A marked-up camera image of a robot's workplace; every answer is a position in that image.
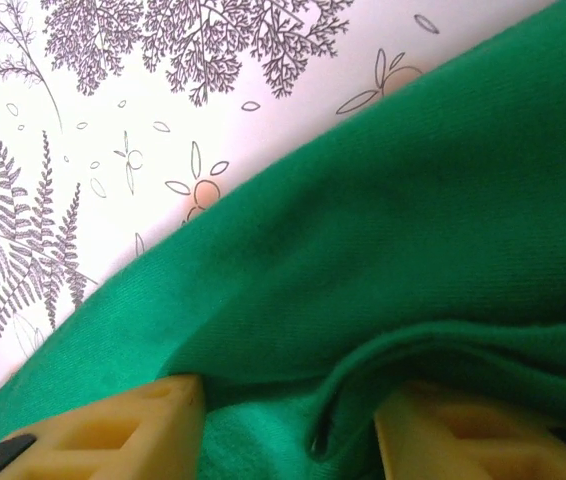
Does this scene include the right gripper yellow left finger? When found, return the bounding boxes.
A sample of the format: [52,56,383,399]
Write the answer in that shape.
[0,374,208,480]

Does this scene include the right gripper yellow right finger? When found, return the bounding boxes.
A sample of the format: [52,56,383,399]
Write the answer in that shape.
[372,382,566,480]

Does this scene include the green t-shirt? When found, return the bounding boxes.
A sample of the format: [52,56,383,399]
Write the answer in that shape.
[0,0,566,480]

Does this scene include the floral patterned table cover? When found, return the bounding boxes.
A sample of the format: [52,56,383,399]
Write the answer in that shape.
[0,0,564,421]

